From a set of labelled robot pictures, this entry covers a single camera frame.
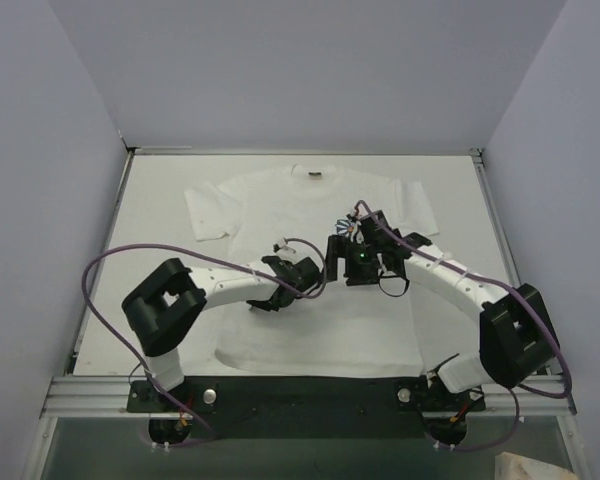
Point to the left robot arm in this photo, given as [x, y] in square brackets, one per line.
[162, 309]

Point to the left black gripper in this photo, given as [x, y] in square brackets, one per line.
[290, 275]

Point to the white t-shirt with flower print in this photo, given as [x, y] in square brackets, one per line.
[345, 331]

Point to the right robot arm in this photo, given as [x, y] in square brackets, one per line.
[516, 336]

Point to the aluminium frame rail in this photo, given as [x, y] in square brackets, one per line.
[471, 227]

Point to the beige object at corner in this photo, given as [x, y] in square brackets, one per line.
[509, 466]

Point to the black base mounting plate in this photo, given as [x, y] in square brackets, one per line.
[277, 407]

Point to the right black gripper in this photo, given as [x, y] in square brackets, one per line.
[333, 257]

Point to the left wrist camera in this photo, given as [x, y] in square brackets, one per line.
[281, 245]

